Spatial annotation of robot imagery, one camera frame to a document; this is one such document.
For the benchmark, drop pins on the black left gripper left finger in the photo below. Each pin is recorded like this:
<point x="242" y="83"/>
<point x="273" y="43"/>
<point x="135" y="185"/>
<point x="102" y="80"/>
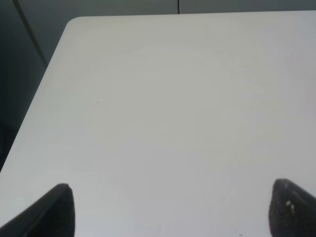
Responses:
<point x="53" y="215"/>

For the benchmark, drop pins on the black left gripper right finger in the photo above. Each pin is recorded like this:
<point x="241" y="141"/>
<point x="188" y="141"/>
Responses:
<point x="292" y="210"/>

